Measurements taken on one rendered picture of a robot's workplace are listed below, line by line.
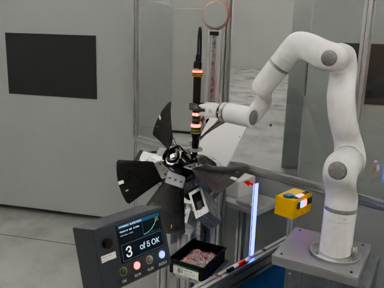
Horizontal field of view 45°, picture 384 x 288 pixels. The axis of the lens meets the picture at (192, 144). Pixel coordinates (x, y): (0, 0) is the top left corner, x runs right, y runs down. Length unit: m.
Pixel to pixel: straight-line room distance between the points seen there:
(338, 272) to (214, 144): 0.99
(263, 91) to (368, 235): 1.07
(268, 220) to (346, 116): 1.26
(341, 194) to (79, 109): 2.97
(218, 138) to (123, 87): 1.79
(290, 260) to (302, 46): 0.79
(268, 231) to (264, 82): 1.28
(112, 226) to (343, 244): 0.90
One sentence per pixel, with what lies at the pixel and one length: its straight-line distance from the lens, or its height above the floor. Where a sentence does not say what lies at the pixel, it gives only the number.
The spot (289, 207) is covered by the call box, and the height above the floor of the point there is 1.04.
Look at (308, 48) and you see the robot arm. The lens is 1.71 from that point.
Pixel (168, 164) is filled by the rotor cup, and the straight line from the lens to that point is 2.12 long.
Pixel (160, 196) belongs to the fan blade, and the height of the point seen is 1.06.
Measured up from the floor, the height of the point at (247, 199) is 0.88.
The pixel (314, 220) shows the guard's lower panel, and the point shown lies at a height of 0.79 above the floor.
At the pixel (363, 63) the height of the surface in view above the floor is 1.66.
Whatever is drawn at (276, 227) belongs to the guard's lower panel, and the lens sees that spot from 2.81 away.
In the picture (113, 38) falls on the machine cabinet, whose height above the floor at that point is 1.71.
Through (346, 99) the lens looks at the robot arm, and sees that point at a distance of 1.71.
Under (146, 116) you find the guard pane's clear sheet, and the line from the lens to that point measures 3.42.
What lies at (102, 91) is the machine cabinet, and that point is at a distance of 4.15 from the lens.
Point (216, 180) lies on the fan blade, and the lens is 1.96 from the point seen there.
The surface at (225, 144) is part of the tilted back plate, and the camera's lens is 2.39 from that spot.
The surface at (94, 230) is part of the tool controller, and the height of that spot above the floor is 1.25.
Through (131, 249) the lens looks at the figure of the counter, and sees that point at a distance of 1.38.
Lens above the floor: 1.79
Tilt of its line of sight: 14 degrees down
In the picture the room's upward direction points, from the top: 2 degrees clockwise
